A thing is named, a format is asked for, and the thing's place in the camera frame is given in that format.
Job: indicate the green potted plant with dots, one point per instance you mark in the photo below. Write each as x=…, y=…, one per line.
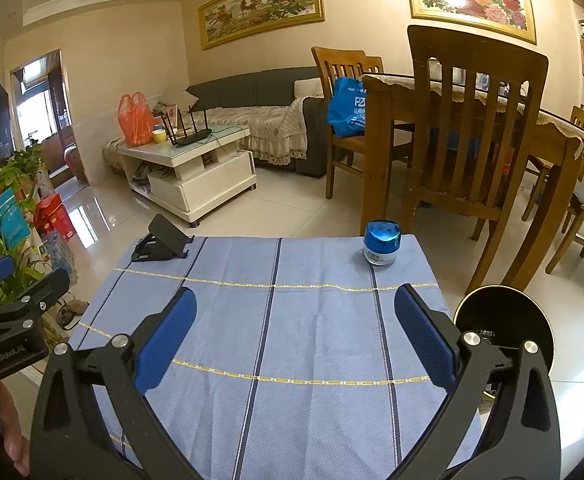
x=7, y=175

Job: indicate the pack of water bottles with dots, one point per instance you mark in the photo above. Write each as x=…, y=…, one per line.
x=59, y=257

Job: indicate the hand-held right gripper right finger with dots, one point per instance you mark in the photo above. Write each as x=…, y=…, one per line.
x=424, y=340

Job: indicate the dark grey sofa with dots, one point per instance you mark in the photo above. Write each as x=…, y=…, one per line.
x=252, y=85

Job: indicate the beige lace table cover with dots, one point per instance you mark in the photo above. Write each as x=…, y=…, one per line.
x=552, y=120

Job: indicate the person's left hand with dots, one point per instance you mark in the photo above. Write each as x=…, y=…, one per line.
x=14, y=445

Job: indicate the white sofa pillow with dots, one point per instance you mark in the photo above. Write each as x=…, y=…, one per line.
x=309, y=88

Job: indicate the blue lid glass jar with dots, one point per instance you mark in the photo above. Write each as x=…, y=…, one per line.
x=382, y=245

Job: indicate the black router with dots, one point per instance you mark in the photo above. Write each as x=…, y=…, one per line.
x=192, y=137

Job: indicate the orange plastic bag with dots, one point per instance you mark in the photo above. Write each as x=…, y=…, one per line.
x=134, y=120

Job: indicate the white coffee table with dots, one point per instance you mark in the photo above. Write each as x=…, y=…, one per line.
x=192, y=180

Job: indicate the black trash bin gold rim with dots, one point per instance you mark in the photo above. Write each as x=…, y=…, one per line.
x=502, y=315

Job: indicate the horse painting gold frame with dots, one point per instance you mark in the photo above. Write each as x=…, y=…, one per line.
x=262, y=5

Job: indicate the blue striped cloth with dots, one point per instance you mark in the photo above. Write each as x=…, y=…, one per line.
x=297, y=335

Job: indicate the beige lace sofa cover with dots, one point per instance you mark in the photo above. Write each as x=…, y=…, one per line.
x=272, y=130

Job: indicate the red white card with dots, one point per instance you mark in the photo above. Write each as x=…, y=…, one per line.
x=169, y=116

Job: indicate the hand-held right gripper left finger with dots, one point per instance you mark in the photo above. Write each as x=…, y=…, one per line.
x=167, y=345

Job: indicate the red gift box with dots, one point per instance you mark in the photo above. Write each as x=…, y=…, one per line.
x=57, y=217

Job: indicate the blue gift box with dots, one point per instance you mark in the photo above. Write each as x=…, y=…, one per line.
x=9, y=215

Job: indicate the black phone stand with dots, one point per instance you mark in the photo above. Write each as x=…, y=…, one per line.
x=164, y=237

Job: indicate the yellow cup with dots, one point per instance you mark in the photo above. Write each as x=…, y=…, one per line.
x=158, y=136

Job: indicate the brown slipper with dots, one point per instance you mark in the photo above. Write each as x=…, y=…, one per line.
x=74, y=312

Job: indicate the wooden dining table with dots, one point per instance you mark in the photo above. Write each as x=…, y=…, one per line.
x=377, y=160

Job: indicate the blue shopping bag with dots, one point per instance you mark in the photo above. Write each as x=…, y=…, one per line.
x=347, y=110

